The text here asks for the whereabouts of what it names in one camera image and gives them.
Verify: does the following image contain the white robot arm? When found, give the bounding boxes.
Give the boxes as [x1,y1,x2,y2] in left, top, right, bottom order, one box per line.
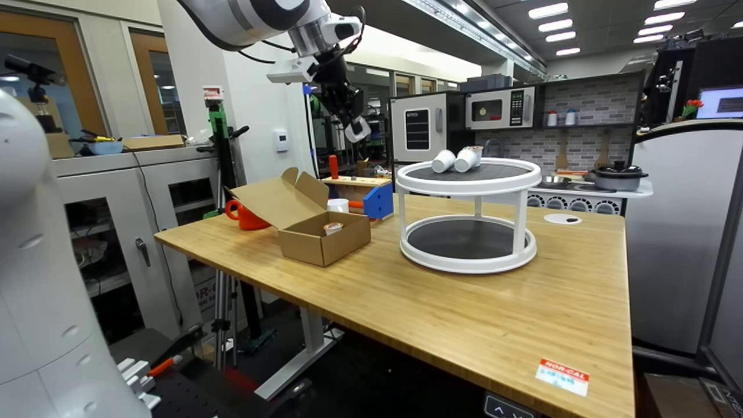
[177,0,372,142]

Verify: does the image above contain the grey storage cabinet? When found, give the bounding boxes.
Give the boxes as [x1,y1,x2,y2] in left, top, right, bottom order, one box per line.
[53,147,219,344]

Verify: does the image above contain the black toy cooking pot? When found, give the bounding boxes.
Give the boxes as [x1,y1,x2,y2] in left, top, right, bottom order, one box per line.
[591,160,645,191]

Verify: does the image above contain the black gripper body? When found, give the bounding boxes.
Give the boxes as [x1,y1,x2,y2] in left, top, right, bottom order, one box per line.
[313,49,365,123]

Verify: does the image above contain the orange-lidded coffee pod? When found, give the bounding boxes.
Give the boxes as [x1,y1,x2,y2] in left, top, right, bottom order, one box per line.
[322,223,343,238]

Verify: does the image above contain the red white warning sticker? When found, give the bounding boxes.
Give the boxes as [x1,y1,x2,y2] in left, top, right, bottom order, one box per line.
[537,359,589,397]

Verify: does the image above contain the white two-tier turntable stand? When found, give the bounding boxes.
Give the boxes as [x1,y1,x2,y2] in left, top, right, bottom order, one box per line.
[395,159,540,276]

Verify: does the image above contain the toy kitchen playset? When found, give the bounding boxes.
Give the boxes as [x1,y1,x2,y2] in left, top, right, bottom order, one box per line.
[392,75,640,215]

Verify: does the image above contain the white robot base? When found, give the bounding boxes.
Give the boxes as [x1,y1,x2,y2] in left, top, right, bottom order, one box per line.
[0,90,151,418]

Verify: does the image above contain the red toy teapot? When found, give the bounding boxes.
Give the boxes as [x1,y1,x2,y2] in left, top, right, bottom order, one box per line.
[224,201,267,230]

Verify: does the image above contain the red toy peg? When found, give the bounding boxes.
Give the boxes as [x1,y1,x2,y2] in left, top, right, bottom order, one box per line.
[328,153,339,179]

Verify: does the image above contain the brown cardboard box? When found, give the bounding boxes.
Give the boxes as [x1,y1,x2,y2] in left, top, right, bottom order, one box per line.
[231,167,372,268]

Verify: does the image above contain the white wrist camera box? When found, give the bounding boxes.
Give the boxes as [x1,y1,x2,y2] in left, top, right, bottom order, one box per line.
[267,65,315,85]

